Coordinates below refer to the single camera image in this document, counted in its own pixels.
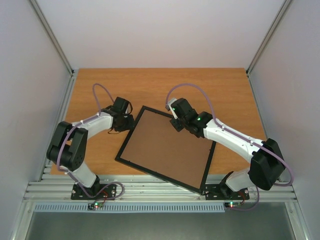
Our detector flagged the black picture frame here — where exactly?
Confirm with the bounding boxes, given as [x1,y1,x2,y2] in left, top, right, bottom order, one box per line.
[115,105,216,195]

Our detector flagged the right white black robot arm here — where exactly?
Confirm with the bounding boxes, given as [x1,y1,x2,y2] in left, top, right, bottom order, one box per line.
[166,98,285,199]

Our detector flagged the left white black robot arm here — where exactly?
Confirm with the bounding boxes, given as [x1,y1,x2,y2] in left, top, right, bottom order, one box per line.
[46,97,134,199]

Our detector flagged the left small circuit board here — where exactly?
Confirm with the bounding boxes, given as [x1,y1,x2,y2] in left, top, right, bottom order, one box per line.
[87,202,104,211]

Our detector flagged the small circuit board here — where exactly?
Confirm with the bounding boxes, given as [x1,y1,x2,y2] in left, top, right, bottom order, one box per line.
[224,201,245,209]
[87,202,104,211]

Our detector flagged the right small circuit board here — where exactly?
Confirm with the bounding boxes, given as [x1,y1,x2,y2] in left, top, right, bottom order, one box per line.
[224,201,245,209]

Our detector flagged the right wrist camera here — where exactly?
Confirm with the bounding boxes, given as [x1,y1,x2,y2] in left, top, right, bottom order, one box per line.
[165,98,178,119]

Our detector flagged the left aluminium post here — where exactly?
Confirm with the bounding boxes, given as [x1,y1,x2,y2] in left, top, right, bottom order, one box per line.
[27,0,77,78]

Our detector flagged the aluminium post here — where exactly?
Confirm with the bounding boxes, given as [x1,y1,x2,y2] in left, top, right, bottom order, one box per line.
[27,0,77,78]
[245,0,294,77]

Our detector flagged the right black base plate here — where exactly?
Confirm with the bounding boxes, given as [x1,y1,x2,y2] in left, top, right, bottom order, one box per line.
[204,184,250,201]

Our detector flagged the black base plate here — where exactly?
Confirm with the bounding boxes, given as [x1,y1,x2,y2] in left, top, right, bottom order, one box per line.
[70,184,118,201]
[204,184,250,201]

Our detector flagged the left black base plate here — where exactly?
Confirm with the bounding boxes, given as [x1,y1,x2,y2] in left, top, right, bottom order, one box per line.
[70,184,118,201]

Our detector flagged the aluminium front rail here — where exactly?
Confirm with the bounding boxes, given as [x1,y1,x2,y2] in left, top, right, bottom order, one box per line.
[23,174,298,203]

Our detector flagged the grey slotted cable duct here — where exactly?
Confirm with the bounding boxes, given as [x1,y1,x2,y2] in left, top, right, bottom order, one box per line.
[33,202,225,214]

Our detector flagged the right aluminium post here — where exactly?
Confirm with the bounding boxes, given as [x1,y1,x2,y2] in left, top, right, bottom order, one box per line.
[245,0,294,77]

